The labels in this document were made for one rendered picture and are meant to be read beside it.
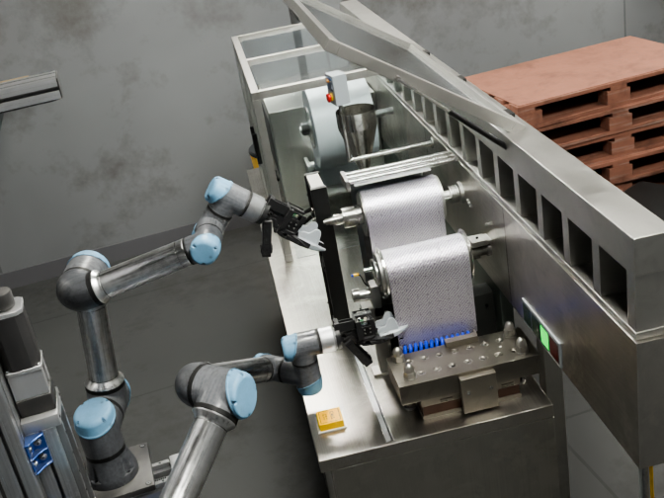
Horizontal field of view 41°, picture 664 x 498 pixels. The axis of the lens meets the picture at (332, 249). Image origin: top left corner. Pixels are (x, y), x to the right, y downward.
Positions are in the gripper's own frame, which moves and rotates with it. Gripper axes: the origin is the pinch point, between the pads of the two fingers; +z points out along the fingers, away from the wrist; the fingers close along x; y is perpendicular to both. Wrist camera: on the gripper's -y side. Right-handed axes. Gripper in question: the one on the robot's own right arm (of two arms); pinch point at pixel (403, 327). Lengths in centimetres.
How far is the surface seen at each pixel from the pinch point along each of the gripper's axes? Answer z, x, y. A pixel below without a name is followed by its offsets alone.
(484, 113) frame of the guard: 26, -14, 63
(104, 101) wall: -111, 365, 0
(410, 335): 1.6, -0.2, -2.8
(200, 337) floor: -78, 224, -109
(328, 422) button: -27.2, -12.9, -16.6
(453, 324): 14.4, -0.3, -2.5
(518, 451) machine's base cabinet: 22.4, -26.0, -31.5
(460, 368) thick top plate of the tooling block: 11.1, -17.6, -6.0
